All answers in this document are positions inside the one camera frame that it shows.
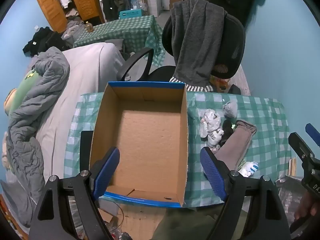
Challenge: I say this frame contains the pile of black clothes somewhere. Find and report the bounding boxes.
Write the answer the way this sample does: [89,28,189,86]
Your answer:
[22,26,73,57]

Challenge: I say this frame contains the teal box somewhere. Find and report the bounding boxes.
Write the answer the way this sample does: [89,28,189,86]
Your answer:
[119,9,143,19]

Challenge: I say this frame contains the grey ribbed panel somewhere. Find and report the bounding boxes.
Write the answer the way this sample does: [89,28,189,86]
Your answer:
[226,65,250,97]

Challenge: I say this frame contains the grey garment with striped cuffs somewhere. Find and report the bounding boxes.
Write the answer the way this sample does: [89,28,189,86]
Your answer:
[169,0,227,92]

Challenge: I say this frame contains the pile of grey clothes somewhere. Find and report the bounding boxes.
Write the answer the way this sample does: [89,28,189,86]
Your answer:
[61,15,87,40]

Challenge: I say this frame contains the wooden wardrobe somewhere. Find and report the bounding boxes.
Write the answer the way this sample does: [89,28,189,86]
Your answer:
[32,0,105,33]

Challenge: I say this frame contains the white and blue sock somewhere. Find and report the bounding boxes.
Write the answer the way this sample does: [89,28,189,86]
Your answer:
[237,161,260,178]

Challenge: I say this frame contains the bed with white sheet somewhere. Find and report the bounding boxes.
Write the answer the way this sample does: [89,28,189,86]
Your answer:
[0,42,130,205]

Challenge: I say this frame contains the orange snack bag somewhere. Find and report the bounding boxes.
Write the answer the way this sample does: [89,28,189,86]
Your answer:
[210,76,230,93]

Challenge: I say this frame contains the blue-edged cardboard box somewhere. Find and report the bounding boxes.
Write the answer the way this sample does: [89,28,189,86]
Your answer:
[89,81,189,208]

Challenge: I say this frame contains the green checkered cloth table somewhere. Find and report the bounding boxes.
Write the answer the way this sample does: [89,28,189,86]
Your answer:
[73,15,166,69]

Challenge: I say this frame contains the white patterned sock bundle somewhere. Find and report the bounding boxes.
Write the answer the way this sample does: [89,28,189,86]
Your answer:
[199,108,225,147]

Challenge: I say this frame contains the black office chair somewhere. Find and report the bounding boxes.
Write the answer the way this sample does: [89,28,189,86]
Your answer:
[117,11,247,95]

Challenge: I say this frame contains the person's right hand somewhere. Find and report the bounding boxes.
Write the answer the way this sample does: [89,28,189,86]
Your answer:
[294,199,316,218]

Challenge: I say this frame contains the black cloth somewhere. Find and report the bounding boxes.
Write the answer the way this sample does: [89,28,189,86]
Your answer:
[220,120,235,148]

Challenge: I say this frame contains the blue and white plastic bag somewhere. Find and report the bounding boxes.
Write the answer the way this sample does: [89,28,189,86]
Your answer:
[130,0,143,12]

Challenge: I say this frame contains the silver foil bag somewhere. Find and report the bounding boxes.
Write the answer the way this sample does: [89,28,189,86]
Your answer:
[275,175,308,230]

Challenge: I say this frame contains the person's green trousers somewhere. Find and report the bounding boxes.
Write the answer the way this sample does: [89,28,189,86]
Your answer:
[151,206,225,240]

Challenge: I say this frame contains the wooden slats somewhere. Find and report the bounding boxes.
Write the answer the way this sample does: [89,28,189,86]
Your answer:
[287,155,298,178]

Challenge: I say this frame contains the black tablet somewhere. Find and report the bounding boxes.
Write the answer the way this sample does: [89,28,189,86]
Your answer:
[80,130,94,173]

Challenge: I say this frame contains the brown-grey sock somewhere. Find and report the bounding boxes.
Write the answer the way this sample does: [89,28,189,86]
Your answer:
[216,120,257,172]

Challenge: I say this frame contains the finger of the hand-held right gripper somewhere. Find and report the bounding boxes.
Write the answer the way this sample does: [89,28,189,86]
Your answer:
[305,123,320,147]
[288,132,316,165]

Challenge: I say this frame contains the grey sock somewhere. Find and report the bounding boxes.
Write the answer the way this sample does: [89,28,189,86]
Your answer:
[223,100,238,118]

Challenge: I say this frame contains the green checkered plastic tablecloth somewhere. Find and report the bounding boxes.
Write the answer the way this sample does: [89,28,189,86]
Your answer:
[64,92,292,208]

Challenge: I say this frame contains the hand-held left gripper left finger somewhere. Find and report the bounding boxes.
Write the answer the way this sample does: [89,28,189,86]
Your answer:
[29,147,120,240]

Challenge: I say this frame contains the grey quilt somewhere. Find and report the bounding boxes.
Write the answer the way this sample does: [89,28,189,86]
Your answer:
[0,46,70,228]

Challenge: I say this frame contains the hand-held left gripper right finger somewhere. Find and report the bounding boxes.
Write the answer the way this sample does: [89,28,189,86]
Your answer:
[201,147,292,240]

